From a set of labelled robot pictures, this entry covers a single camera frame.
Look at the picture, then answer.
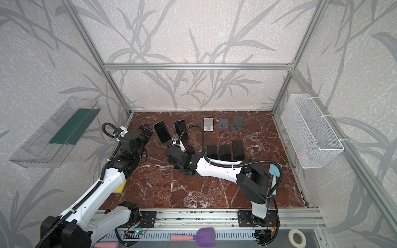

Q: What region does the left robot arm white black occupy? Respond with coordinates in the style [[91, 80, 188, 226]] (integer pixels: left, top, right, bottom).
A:
[[37, 123, 153, 248]]

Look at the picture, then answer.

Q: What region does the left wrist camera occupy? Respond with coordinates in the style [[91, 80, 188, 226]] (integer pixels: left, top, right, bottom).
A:
[[113, 126, 128, 139]]

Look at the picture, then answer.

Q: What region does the purple pink toy spatula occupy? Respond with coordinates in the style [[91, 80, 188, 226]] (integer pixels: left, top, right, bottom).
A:
[[170, 227, 216, 248]]

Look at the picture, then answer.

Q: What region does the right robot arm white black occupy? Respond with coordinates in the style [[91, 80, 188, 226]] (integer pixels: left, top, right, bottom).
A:
[[165, 145, 272, 219]]

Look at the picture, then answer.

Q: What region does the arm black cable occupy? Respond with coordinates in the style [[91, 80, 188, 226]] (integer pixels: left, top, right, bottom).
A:
[[178, 124, 283, 199], [35, 122, 125, 248]]

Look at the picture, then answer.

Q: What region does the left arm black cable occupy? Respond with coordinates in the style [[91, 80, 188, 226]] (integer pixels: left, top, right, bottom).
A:
[[35, 122, 125, 248]]

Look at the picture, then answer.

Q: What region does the clear plastic wall shelf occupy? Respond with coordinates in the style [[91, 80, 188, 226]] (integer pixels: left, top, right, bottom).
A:
[[9, 97, 101, 168]]

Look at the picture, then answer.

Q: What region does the black smartphone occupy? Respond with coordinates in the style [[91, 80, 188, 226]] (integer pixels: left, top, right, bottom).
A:
[[232, 140, 245, 161], [154, 121, 171, 144], [219, 145, 232, 162], [174, 120, 189, 140]]

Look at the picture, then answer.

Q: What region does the grey front phone stand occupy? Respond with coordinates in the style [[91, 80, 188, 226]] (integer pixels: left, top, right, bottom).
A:
[[231, 116, 244, 132]]

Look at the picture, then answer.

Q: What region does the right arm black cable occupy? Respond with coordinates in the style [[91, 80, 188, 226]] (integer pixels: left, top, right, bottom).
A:
[[178, 124, 283, 199]]

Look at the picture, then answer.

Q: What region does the white wire mesh basket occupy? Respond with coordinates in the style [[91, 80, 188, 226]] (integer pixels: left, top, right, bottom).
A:
[[281, 94, 344, 169]]

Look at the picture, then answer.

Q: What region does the teal brush handle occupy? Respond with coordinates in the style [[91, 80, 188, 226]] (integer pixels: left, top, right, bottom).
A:
[[269, 163, 281, 196]]

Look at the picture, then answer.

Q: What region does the grey round phone stand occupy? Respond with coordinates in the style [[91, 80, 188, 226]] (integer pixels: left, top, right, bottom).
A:
[[217, 117, 229, 131]]

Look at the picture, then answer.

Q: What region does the white phone stand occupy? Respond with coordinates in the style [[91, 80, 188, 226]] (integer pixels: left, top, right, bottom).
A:
[[203, 117, 214, 132]]

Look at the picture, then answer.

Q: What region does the white tape roll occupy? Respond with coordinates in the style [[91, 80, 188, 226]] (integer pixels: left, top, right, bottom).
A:
[[288, 228, 307, 248]]

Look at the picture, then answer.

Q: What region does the yellow sponge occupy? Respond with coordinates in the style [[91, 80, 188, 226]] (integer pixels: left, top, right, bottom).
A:
[[113, 180, 127, 194]]

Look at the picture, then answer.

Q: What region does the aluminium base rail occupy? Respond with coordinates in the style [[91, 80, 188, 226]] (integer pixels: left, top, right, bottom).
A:
[[132, 208, 326, 231]]

